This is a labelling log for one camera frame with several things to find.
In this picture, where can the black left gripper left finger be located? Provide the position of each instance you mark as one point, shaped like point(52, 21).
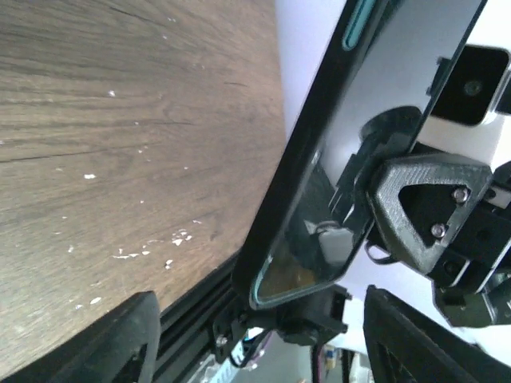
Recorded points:
point(121, 346)

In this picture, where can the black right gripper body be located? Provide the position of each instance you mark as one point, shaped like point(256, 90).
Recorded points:
point(480, 258)

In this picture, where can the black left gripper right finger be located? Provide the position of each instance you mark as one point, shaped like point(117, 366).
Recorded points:
point(404, 345)

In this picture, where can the teal edged black phone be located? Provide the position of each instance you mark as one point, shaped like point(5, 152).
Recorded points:
point(349, 154)

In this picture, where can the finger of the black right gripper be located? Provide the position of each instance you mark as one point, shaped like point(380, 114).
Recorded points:
point(420, 203)

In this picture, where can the black aluminium frame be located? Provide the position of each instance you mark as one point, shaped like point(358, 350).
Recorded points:
point(212, 318)

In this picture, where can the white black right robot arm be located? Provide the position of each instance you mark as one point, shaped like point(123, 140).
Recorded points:
point(447, 217)

